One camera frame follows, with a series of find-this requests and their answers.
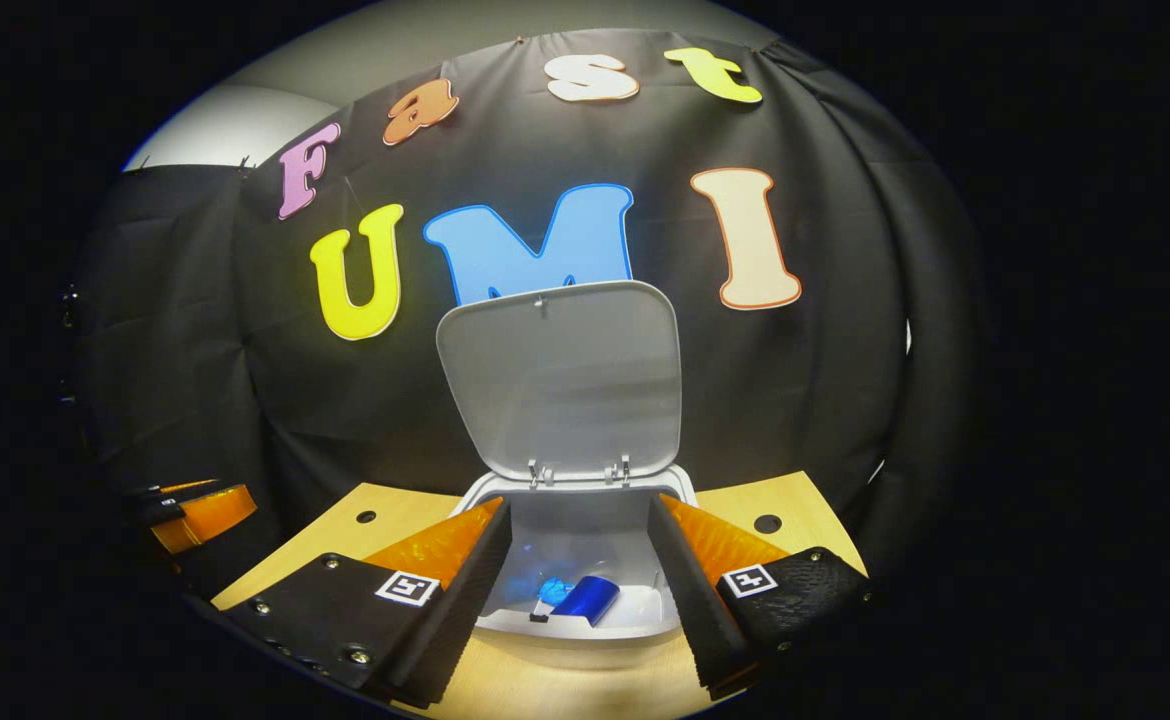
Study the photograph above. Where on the wooden desktop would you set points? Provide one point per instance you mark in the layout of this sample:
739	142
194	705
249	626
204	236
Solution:
565	680

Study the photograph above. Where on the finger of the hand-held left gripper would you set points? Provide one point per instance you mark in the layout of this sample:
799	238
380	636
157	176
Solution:
170	491
205	518

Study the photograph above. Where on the white desktop garbage bin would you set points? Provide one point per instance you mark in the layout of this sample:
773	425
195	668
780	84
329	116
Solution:
565	390

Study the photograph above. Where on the blue paper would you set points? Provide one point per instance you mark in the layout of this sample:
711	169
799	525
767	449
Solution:
553	590

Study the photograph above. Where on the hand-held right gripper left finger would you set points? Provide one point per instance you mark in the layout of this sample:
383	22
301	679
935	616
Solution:
460	610

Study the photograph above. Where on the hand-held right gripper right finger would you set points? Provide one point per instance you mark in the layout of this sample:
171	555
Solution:
690	590

